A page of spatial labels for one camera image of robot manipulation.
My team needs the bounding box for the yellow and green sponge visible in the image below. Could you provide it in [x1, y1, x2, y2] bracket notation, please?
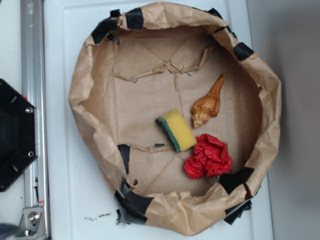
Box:
[155, 109, 197, 152]

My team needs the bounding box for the brown spiral seashell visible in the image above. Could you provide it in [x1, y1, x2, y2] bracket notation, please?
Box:
[191, 73, 225, 128]

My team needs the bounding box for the brown paper bag bin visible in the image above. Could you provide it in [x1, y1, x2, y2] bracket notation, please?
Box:
[69, 2, 282, 236]

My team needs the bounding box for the crumpled red paper ball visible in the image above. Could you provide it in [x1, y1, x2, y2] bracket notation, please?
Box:
[184, 134, 233, 180]

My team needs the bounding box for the aluminium extrusion rail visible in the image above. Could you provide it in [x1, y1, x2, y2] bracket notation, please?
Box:
[20, 0, 51, 240]

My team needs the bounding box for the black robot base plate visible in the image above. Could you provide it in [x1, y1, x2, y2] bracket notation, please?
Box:
[0, 79, 37, 192]

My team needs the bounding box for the metal corner bracket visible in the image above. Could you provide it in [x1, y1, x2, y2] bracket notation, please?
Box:
[14, 206, 48, 240]

